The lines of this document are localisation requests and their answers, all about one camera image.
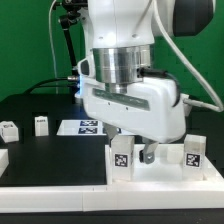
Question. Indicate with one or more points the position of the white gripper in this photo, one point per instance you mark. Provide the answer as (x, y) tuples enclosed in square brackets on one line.
[(152, 109)]

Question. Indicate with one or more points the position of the white square table top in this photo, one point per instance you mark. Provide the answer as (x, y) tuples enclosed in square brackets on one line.
[(167, 167)]

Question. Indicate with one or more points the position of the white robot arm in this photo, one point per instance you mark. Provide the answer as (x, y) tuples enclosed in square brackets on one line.
[(119, 85)]

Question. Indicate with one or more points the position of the white marker sheet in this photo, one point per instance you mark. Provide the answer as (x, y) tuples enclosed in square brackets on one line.
[(81, 128)]

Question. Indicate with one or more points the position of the white U-shaped obstacle fence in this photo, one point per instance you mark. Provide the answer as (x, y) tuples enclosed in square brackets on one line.
[(116, 196)]

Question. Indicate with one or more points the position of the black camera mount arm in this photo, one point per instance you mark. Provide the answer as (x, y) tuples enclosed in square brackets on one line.
[(66, 21)]

